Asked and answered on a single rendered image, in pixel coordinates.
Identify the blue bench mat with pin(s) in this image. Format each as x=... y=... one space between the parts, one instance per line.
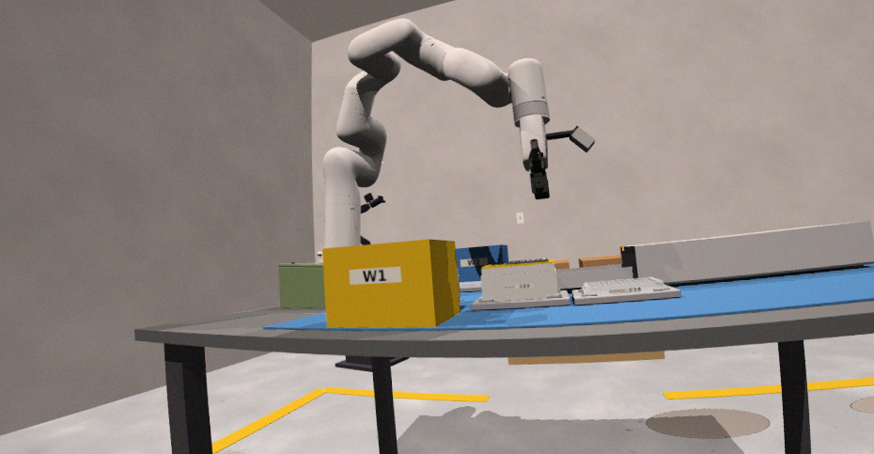
x=698 y=299

